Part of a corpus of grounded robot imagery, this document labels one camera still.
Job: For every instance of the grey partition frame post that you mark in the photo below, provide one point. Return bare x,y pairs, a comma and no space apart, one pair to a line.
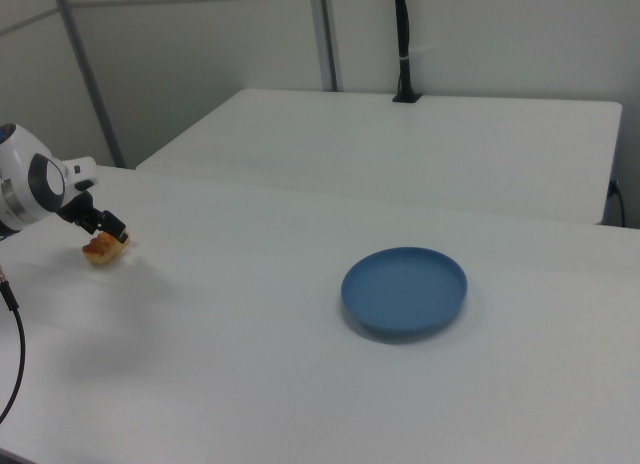
327,39
90,79

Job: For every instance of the white adjacent table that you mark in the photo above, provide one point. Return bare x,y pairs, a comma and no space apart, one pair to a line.
400,149

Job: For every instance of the round blue plate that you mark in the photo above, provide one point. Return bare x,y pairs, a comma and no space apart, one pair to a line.
405,294

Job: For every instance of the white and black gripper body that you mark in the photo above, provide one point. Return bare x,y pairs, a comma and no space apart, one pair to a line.
80,171

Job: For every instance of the golden braided bread pastry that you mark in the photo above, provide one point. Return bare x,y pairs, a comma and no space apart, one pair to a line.
102,249

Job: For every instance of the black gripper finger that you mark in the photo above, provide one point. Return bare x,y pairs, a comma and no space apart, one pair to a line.
114,226
90,227

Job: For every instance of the black camera pole with clamp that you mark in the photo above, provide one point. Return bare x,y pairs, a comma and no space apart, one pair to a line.
404,39

